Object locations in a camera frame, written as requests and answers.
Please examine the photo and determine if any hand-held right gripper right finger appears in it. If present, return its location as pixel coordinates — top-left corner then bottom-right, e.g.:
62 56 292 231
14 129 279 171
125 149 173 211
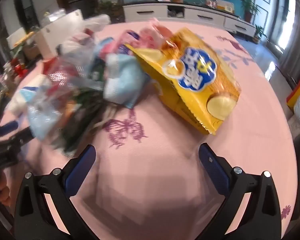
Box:
198 142 283 240

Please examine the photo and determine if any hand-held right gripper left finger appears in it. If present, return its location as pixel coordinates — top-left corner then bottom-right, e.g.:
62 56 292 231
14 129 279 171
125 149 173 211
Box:
14 144 97 240

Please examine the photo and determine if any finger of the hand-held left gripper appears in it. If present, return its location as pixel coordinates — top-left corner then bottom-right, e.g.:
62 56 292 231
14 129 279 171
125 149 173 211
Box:
0 127 35 145
0 120 19 136

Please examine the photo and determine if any translucent white plastic bag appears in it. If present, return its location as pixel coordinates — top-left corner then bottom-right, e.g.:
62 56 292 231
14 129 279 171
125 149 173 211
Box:
27 14 130 155

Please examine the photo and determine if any yellow snack bag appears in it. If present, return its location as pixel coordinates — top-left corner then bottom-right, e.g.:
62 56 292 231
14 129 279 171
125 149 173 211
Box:
125 27 241 135

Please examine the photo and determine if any person's left hand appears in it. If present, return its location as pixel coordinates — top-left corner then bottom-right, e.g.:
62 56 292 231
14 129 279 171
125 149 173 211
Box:
0 172 12 207

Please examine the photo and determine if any white blue tissue pack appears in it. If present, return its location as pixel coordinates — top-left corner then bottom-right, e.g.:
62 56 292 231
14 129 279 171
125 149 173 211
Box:
6 74 50 115

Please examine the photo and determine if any pink floral tablecloth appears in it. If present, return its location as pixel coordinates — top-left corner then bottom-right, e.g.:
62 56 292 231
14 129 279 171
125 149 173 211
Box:
0 21 299 240

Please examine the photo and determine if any light blue packet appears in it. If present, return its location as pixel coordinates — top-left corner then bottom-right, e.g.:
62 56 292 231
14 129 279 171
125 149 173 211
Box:
103 54 150 109

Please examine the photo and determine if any white cardboard box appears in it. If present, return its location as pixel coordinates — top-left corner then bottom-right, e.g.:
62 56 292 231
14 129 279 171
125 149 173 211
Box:
6 9 84 55

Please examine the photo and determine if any yellow shopping bag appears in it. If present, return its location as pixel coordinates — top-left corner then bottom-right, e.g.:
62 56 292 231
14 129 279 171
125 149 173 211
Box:
286 76 300 110

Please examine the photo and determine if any small potted plant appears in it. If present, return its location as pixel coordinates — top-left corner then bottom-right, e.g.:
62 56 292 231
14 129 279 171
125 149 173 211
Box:
252 25 269 44

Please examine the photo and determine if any pink packet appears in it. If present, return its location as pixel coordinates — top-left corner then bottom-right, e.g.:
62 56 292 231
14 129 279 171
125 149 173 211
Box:
137 17 175 53

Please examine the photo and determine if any grey curtain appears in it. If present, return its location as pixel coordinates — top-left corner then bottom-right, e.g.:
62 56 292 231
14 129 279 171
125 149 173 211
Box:
277 2 300 80

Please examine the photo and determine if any bushy potted plant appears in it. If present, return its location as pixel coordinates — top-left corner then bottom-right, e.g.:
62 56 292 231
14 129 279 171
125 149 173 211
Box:
97 1 124 23

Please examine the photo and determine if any white television cabinet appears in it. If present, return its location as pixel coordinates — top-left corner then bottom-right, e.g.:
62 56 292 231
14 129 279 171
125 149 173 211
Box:
122 3 255 38

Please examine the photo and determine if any tall potted plant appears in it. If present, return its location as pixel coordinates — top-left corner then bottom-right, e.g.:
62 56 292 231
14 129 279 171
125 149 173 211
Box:
241 0 262 23

